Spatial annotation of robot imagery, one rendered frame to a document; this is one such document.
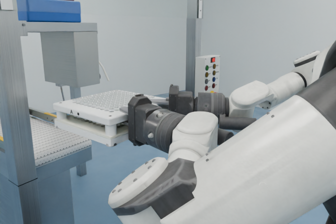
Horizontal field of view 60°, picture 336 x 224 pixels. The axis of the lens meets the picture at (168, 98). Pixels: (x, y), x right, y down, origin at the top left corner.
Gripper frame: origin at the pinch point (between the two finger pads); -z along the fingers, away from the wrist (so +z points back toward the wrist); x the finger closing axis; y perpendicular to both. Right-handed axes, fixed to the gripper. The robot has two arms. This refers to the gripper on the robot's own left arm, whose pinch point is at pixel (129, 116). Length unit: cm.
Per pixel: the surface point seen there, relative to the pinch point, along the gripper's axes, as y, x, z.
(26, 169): -16.4, 20.4, -30.1
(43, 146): -5, 21, -46
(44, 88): 114, 67, -356
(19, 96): -15.9, -2.0, -30.5
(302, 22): 359, -28, -104
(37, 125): 2, 22, -72
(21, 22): -11.2, -22.5, -37.2
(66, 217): 4, 60, -53
